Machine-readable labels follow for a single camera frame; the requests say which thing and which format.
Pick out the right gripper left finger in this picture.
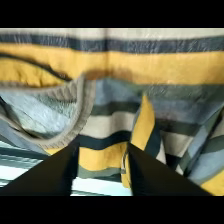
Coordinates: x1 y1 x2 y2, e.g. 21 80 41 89
0 139 81 197

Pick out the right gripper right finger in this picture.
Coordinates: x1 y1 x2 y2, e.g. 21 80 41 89
127 142 214 197

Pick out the yellow grey striped sweater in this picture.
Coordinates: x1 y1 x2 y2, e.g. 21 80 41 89
0 27 224 197

